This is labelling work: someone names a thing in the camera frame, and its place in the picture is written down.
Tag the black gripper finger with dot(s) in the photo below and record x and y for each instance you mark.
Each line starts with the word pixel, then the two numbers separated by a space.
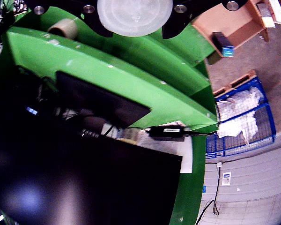
pixel 84 9
pixel 192 10

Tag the translucent white suction cup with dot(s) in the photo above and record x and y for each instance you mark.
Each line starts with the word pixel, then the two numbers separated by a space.
pixel 134 16

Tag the cardboard box with green flap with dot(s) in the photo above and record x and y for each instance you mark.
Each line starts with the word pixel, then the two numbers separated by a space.
pixel 236 21

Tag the clear packing tape roll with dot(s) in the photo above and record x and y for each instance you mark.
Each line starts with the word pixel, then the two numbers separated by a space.
pixel 65 28

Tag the dark blue carton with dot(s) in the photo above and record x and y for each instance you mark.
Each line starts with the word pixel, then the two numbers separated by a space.
pixel 223 44

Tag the cow print carton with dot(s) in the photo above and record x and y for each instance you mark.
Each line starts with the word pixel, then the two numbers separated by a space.
pixel 19 5

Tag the green metal shelf unit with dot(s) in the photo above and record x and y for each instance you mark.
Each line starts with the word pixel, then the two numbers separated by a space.
pixel 107 77

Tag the carton with lavender lid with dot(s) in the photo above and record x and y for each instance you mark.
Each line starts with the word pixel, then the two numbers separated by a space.
pixel 265 14

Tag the wooden pallet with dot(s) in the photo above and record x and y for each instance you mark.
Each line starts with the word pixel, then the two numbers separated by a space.
pixel 236 83

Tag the large white carton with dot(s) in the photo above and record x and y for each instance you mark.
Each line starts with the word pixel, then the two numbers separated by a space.
pixel 279 11

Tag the black monitor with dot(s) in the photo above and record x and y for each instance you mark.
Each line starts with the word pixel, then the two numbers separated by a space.
pixel 103 103

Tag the white plastic film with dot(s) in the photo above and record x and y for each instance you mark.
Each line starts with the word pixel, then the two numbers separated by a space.
pixel 238 110

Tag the black power adapter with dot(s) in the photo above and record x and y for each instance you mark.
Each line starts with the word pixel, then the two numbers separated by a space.
pixel 166 132

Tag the white paper sheet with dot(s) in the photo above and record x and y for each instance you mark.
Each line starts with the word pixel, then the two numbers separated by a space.
pixel 186 154

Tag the large black screen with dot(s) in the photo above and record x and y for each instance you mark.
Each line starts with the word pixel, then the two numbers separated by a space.
pixel 84 182

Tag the white wall notice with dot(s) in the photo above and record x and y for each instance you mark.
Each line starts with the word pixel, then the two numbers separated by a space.
pixel 226 178

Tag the blue wall sticker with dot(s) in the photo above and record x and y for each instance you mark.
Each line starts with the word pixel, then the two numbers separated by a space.
pixel 204 189

